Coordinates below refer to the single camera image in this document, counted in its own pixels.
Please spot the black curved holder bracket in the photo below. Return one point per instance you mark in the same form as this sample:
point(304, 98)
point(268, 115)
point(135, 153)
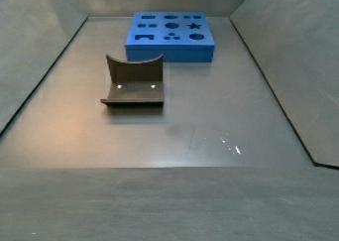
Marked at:
point(136, 82)

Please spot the blue shape sorter box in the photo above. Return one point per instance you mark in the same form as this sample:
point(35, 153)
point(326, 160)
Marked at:
point(176, 35)

